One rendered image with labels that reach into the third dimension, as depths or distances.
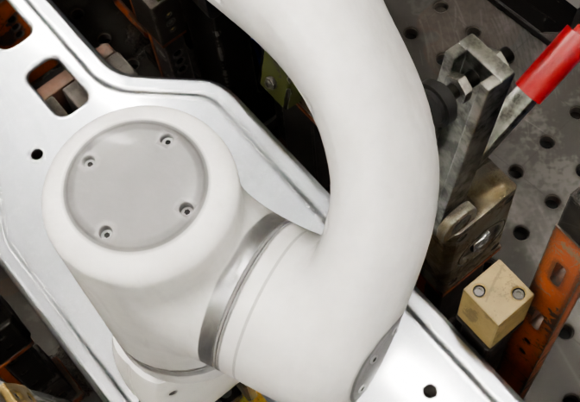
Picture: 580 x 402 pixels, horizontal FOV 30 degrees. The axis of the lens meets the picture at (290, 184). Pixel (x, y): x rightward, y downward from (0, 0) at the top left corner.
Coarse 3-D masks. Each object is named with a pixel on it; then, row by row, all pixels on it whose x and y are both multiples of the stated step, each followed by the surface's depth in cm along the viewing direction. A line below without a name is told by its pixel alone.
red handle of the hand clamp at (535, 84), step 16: (560, 32) 70; (576, 32) 70; (560, 48) 70; (576, 48) 69; (544, 64) 70; (560, 64) 70; (576, 64) 70; (528, 80) 71; (544, 80) 70; (560, 80) 71; (512, 96) 72; (528, 96) 71; (544, 96) 71; (512, 112) 71; (496, 128) 72; (512, 128) 72; (496, 144) 73
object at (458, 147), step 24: (456, 48) 62; (480, 48) 62; (504, 48) 63; (456, 72) 62; (480, 72) 62; (504, 72) 61; (432, 96) 60; (456, 96) 62; (480, 96) 61; (504, 96) 63; (432, 120) 62; (456, 120) 67; (480, 120) 63; (456, 144) 68; (480, 144) 66; (456, 168) 68; (456, 192) 71
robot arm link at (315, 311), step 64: (256, 0) 42; (320, 0) 42; (320, 64) 42; (384, 64) 44; (320, 128) 43; (384, 128) 43; (384, 192) 43; (320, 256) 45; (384, 256) 44; (256, 320) 46; (320, 320) 45; (384, 320) 46; (256, 384) 47; (320, 384) 46
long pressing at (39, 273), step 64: (0, 64) 89; (64, 64) 88; (0, 128) 86; (64, 128) 86; (256, 128) 84; (0, 192) 84; (256, 192) 82; (320, 192) 82; (0, 256) 82; (64, 320) 79; (448, 320) 77; (384, 384) 76; (448, 384) 75
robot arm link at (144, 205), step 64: (128, 128) 46; (192, 128) 46; (64, 192) 45; (128, 192) 44; (192, 192) 44; (64, 256) 44; (128, 256) 43; (192, 256) 44; (256, 256) 47; (128, 320) 48; (192, 320) 47
